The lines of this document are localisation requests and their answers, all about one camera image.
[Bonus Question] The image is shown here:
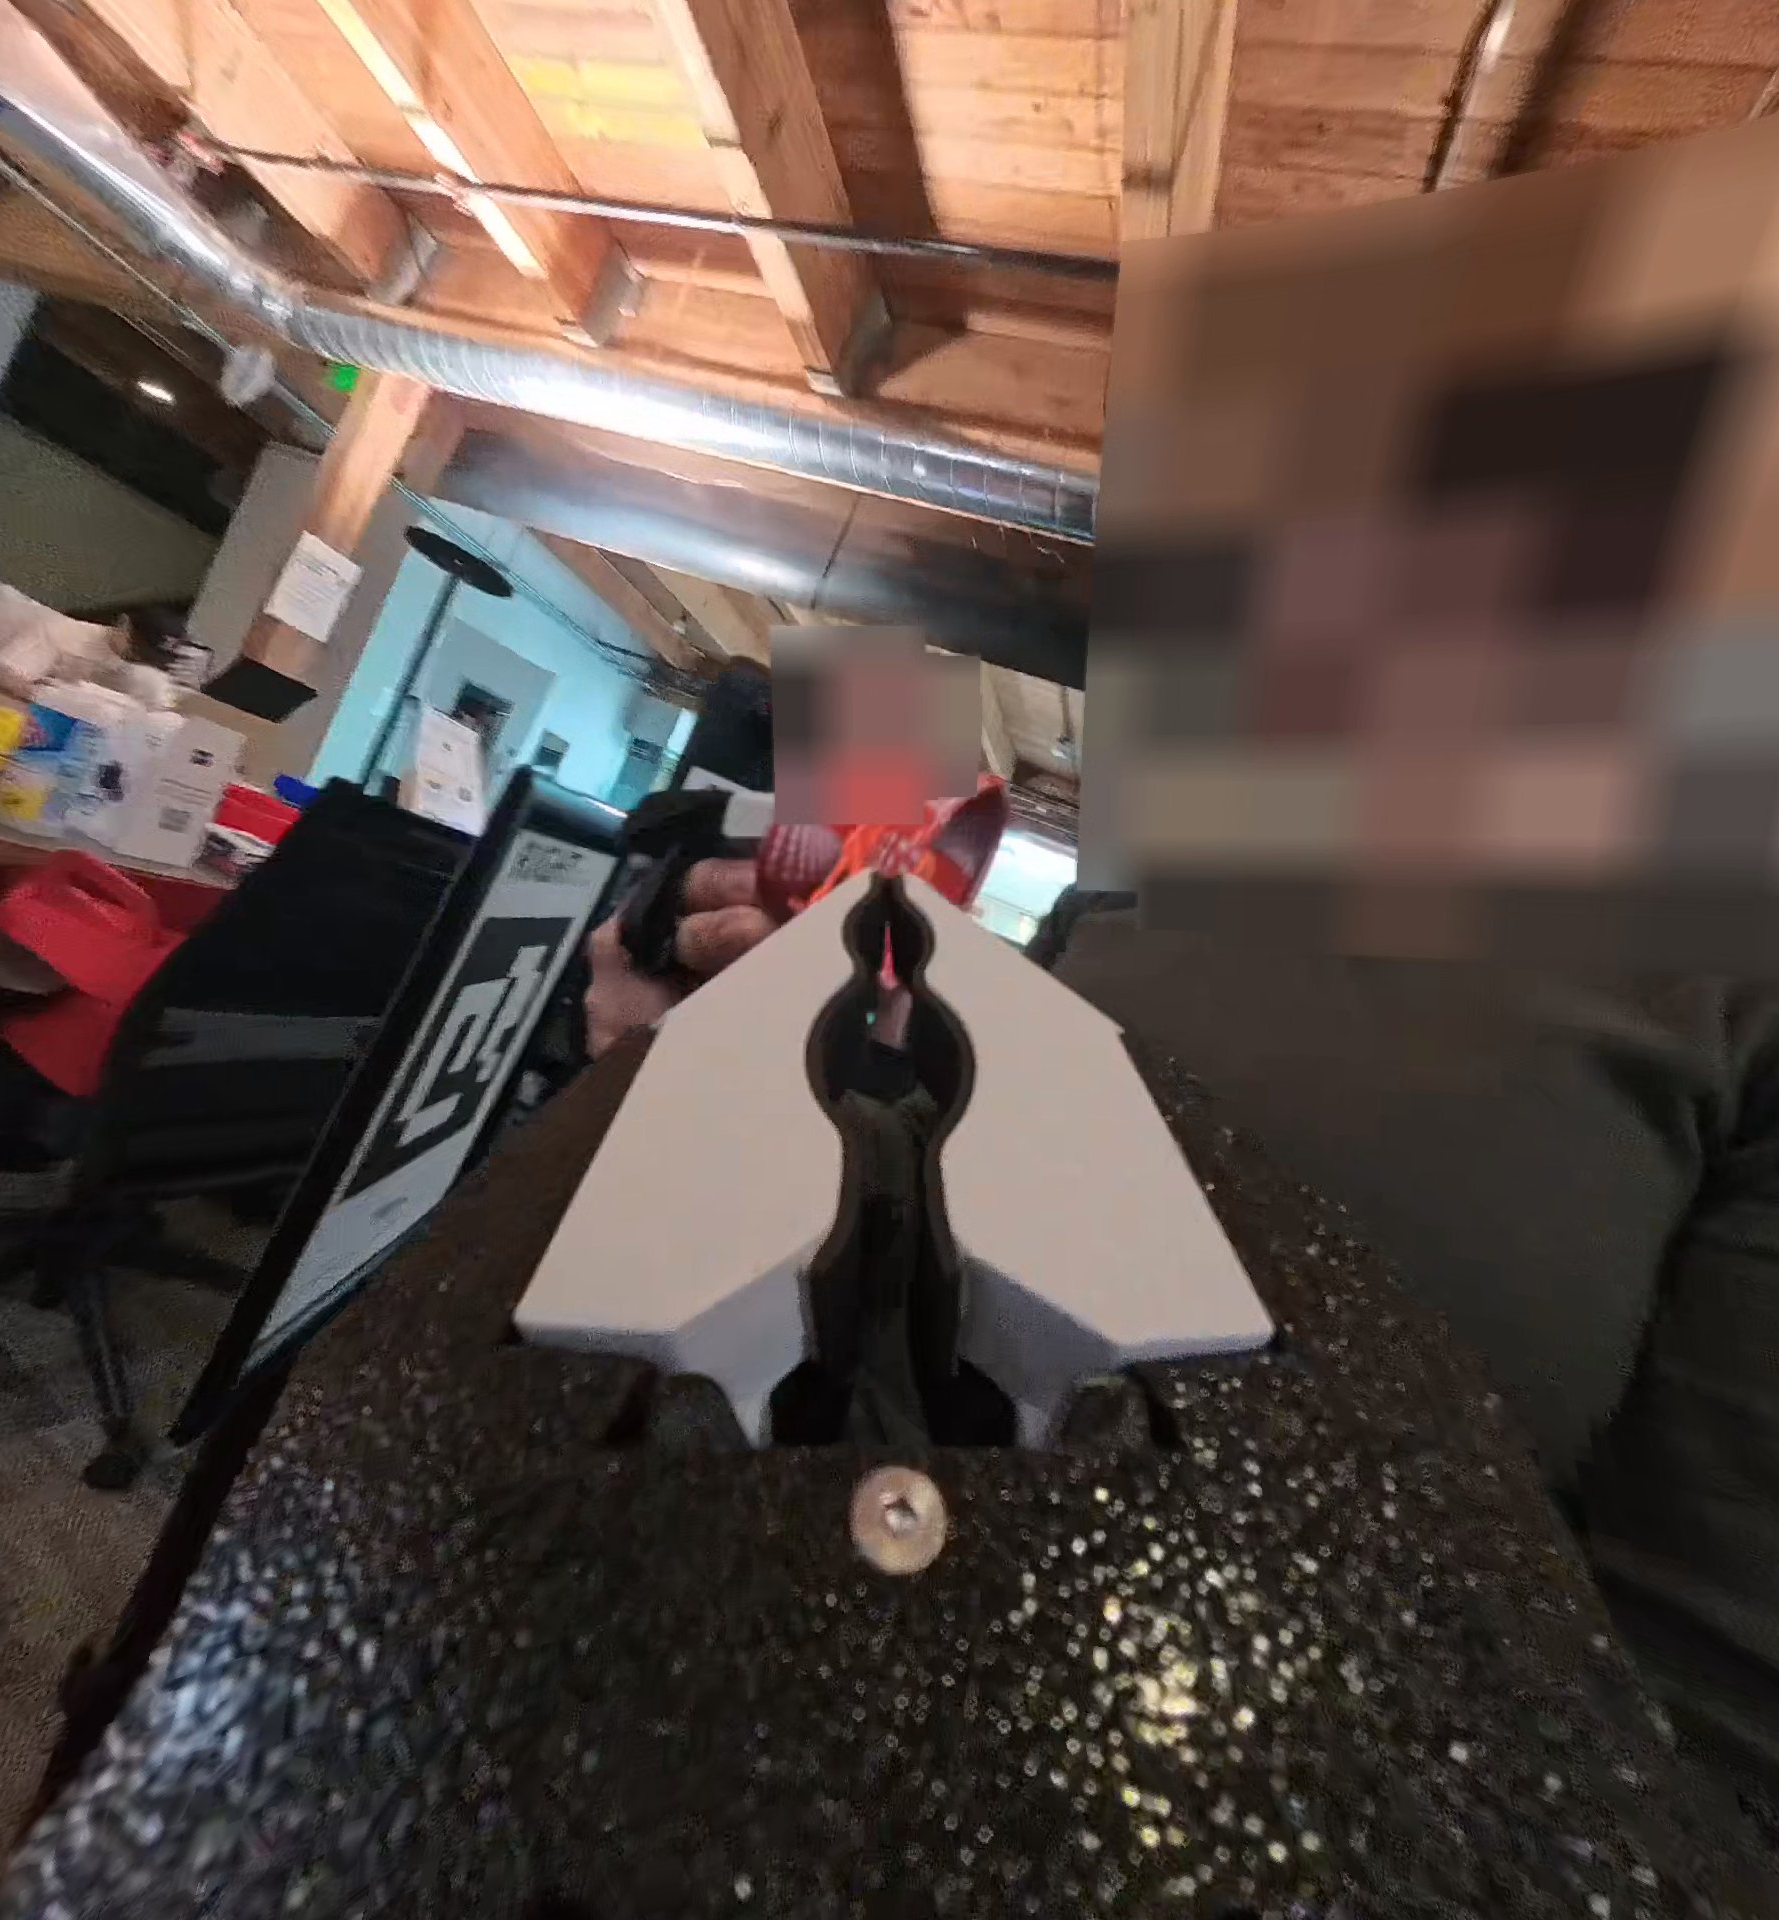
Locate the black mesh office chair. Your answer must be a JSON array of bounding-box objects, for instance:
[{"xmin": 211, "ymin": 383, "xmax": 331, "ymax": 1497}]
[{"xmin": 0, "ymin": 781, "xmax": 486, "ymax": 1489}]

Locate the person's right hand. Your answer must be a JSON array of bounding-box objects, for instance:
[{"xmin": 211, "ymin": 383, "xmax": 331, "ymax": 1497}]
[{"xmin": 583, "ymin": 857, "xmax": 786, "ymax": 1058}]

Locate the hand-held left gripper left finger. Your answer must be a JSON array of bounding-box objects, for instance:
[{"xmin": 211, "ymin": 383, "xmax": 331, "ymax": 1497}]
[{"xmin": 514, "ymin": 877, "xmax": 894, "ymax": 1420}]

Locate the narrow silver air duct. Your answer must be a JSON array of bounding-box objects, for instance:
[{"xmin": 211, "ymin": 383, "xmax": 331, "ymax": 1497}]
[{"xmin": 0, "ymin": 32, "xmax": 1107, "ymax": 547}]

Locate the brown work table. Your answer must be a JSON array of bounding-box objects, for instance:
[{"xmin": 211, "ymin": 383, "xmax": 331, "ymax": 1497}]
[{"xmin": 0, "ymin": 811, "xmax": 245, "ymax": 902}]

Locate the red white yo-yo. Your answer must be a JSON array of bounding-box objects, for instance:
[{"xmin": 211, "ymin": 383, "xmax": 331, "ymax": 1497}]
[{"xmin": 764, "ymin": 781, "xmax": 1010, "ymax": 912}]

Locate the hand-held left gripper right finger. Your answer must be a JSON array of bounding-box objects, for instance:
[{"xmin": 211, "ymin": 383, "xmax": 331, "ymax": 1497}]
[{"xmin": 899, "ymin": 877, "xmax": 1278, "ymax": 1412}]

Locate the white printed box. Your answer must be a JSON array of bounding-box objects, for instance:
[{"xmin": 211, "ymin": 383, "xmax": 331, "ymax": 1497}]
[{"xmin": 95, "ymin": 697, "xmax": 254, "ymax": 873}]

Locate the black framed floor sign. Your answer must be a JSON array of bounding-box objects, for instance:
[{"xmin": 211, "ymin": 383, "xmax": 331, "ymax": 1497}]
[{"xmin": 35, "ymin": 767, "xmax": 635, "ymax": 1802}]

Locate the black floor lamp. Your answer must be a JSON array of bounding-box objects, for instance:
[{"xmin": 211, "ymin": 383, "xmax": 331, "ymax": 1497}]
[{"xmin": 378, "ymin": 528, "xmax": 517, "ymax": 789}]

